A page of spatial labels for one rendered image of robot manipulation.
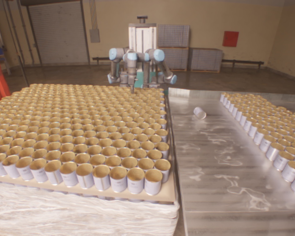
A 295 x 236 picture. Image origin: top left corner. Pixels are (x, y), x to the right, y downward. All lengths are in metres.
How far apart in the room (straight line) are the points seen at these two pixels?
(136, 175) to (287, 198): 0.65
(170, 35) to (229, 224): 7.56
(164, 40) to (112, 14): 3.44
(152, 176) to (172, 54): 7.44
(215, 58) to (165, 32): 2.62
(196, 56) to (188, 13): 2.58
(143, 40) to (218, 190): 1.90
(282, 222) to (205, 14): 9.54
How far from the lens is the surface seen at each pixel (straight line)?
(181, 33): 7.89
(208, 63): 8.28
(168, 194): 0.69
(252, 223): 0.74
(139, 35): 2.21
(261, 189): 0.87
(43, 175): 0.79
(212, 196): 0.74
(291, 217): 0.84
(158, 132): 0.89
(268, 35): 11.29
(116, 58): 1.74
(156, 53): 1.70
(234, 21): 10.35
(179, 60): 8.00
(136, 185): 0.64
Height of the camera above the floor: 1.66
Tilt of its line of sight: 29 degrees down
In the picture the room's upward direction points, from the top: straight up
